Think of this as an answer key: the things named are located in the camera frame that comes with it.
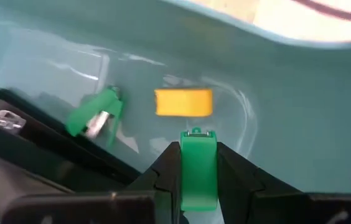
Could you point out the green mini stapler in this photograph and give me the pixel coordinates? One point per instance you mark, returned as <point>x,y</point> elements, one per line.
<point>91,109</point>
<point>198,174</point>

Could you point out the yellow mini stapler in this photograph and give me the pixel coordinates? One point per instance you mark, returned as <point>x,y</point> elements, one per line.
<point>183,102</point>

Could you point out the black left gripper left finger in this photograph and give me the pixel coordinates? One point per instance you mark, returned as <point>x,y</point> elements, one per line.
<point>167,180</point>

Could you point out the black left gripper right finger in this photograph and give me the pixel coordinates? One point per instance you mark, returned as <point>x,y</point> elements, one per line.
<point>234,180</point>

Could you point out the black stapler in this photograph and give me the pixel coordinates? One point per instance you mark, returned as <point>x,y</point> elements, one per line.
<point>38,146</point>

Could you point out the teal plastic bin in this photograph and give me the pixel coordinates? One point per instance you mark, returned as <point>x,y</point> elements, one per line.
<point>287,109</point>

